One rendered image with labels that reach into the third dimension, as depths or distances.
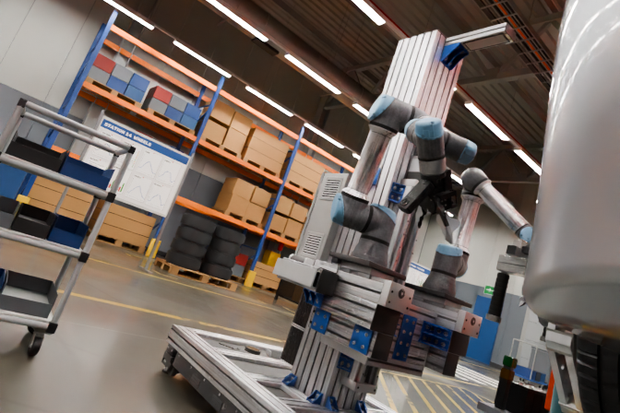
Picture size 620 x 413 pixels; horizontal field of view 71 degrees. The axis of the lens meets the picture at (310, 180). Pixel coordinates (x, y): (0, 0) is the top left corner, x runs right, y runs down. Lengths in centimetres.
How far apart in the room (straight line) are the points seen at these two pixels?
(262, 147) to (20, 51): 577
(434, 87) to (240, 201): 951
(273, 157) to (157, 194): 547
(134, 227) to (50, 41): 453
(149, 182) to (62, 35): 559
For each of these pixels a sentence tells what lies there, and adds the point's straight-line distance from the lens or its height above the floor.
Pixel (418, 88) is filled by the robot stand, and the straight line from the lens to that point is 217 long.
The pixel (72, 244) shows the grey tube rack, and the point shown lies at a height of 48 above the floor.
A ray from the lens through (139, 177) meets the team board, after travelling 689.
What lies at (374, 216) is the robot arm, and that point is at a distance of 169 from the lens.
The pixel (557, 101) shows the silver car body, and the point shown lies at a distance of 62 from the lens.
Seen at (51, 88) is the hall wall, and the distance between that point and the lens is 1140.
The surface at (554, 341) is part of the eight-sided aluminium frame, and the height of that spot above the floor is 74.
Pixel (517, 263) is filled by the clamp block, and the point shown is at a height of 93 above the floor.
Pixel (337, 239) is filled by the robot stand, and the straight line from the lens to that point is 209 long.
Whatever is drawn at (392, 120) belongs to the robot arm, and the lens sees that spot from 167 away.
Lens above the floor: 69
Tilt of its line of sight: 12 degrees up
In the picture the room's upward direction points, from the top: 19 degrees clockwise
